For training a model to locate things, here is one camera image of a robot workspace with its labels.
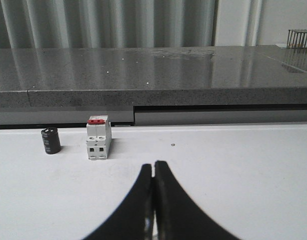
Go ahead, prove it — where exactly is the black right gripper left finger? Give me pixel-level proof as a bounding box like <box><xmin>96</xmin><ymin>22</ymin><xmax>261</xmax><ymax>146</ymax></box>
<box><xmin>85</xmin><ymin>164</ymin><xmax>153</xmax><ymax>240</ymax></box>

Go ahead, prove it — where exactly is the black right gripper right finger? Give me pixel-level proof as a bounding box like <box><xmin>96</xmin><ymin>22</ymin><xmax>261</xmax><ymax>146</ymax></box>
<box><xmin>154</xmin><ymin>160</ymin><xmax>238</xmax><ymax>240</ymax></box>

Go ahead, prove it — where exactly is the black cylindrical capacitor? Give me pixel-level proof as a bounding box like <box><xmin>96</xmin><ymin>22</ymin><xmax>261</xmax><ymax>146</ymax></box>
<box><xmin>40</xmin><ymin>127</ymin><xmax>61</xmax><ymax>155</ymax></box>

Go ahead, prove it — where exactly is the grey stone counter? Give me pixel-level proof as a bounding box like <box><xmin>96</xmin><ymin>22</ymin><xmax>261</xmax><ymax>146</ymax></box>
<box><xmin>0</xmin><ymin>45</ymin><xmax>307</xmax><ymax>129</ymax></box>

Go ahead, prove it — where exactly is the grey corrugated curtain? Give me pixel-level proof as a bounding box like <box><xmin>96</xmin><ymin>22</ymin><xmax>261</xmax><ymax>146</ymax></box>
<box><xmin>0</xmin><ymin>0</ymin><xmax>218</xmax><ymax>49</ymax></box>

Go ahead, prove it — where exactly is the white circuit breaker red switch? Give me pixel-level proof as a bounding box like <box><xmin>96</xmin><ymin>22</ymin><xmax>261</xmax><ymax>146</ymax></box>
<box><xmin>85</xmin><ymin>115</ymin><xmax>113</xmax><ymax>161</ymax></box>

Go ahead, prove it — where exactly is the wire rack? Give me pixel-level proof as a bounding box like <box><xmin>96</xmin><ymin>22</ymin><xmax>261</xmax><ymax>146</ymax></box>
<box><xmin>286</xmin><ymin>29</ymin><xmax>307</xmax><ymax>49</ymax></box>

